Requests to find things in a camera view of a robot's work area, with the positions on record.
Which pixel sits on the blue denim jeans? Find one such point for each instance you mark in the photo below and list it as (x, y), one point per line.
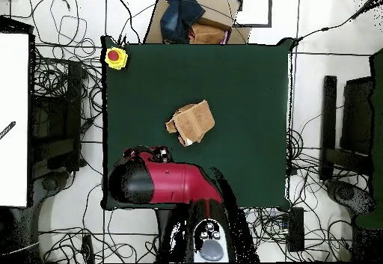
(179, 15)

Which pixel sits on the folded brown towel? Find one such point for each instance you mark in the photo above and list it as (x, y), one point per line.
(206, 35)

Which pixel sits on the black striped rod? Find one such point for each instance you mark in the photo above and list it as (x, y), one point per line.
(7, 130)

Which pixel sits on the green cloth covered furniture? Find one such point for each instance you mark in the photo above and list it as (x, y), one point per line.
(377, 126)

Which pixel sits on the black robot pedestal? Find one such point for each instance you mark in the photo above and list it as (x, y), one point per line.
(163, 219)

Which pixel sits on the yellow emergency stop button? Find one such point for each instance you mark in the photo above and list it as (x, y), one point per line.
(113, 56)

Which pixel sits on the black caster base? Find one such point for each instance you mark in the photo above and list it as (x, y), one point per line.
(347, 193)
(49, 183)

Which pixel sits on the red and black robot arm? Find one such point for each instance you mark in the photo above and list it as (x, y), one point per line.
(179, 183)

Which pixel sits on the dark green table cloth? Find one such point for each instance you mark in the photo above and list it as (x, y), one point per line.
(239, 96)

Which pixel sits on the brown cardboard box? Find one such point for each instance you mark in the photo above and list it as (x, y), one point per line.
(215, 6)

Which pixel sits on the white panel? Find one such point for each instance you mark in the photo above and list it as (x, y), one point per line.
(13, 96)

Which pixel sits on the black equipment stand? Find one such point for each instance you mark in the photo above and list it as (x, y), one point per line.
(73, 96)

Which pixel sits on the tan terry towel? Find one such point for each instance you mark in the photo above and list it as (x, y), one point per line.
(194, 123)

